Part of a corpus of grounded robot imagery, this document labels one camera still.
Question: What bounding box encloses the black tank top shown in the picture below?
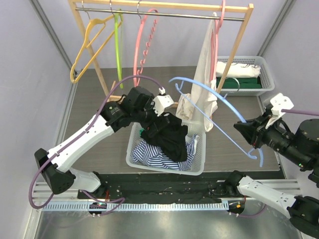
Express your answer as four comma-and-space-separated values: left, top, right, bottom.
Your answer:
141, 114, 188, 162

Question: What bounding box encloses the light blue hanger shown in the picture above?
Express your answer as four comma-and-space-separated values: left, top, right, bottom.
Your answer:
168, 76, 265, 168

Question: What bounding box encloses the blue striped tank top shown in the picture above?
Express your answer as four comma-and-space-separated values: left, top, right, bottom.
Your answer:
131, 134, 200, 171

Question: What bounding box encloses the white tank top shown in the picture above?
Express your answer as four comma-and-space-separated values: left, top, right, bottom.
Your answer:
175, 12, 220, 132

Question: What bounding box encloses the yellow hanger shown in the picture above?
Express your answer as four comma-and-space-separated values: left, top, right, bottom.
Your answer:
69, 13, 123, 84

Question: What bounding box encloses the light pink hanger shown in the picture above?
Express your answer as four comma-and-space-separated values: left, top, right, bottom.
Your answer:
209, 0, 226, 82

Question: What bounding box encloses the lime green hanger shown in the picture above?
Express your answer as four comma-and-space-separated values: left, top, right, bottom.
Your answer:
114, 13, 122, 82

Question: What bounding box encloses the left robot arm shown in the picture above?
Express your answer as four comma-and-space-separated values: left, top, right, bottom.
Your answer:
34, 87, 174, 199

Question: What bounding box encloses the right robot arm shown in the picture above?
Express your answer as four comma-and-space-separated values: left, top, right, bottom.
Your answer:
224, 107, 319, 239

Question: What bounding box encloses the folded green cloth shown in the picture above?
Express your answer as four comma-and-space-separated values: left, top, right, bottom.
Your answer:
222, 78, 262, 89

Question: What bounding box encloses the white basket with clothes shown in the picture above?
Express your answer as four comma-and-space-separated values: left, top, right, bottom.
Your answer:
220, 56, 275, 96

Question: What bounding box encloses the white empty basket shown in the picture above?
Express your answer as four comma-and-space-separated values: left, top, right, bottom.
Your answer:
126, 120, 206, 176

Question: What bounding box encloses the folded white cloth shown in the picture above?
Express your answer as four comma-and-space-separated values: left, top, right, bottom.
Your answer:
216, 61, 261, 78

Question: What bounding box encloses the wooden clothes rack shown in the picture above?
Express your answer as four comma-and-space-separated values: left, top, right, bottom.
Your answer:
69, 0, 254, 94

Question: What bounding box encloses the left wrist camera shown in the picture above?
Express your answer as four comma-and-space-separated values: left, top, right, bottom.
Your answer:
153, 87, 174, 117

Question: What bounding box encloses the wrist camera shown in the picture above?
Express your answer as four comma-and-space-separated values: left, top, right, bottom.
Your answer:
153, 87, 174, 117
265, 93, 294, 129

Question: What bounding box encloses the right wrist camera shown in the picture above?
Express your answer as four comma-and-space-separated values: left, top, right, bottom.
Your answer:
265, 93, 294, 129

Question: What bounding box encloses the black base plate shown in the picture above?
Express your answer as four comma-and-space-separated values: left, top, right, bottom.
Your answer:
90, 172, 243, 204

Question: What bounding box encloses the white slotted cable duct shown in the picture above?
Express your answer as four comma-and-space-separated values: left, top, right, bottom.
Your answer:
43, 201, 229, 212

